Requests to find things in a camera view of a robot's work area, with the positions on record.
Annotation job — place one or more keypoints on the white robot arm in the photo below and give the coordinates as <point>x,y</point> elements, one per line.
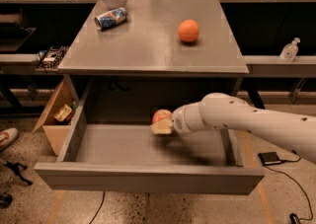
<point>289,131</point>

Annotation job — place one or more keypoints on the wooden box on floor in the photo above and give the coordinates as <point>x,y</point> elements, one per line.
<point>55,130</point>

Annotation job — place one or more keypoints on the black foot pedal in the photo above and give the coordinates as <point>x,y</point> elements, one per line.
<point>269,158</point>

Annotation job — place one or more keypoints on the grey cabinet with drawer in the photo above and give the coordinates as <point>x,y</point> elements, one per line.
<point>141,64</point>

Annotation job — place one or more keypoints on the clear sanitizer pump bottle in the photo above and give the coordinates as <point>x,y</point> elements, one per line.
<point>290,50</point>

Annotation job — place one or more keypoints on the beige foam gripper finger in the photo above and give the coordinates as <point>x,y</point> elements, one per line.
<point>163,126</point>

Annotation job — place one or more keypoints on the open grey top drawer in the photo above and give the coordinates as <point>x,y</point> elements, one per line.
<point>110,146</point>

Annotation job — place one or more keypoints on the patterned box on shelf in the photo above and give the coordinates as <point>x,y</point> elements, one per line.
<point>50,59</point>

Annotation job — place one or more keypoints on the snack packet in box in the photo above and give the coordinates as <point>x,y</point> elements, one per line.
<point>64,115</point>

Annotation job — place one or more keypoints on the orange fruit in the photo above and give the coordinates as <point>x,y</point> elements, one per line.
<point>188,31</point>

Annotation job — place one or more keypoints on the black clamp on floor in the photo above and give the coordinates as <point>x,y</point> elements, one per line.
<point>15,168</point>

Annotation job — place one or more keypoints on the crushed blue soda can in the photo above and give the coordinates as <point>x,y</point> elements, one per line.
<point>111,19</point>

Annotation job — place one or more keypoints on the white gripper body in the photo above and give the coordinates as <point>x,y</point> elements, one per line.
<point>178,119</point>

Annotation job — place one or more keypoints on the red apple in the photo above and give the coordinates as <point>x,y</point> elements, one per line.
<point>161,114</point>

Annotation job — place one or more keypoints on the white red shoe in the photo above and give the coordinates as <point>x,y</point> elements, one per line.
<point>7,137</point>

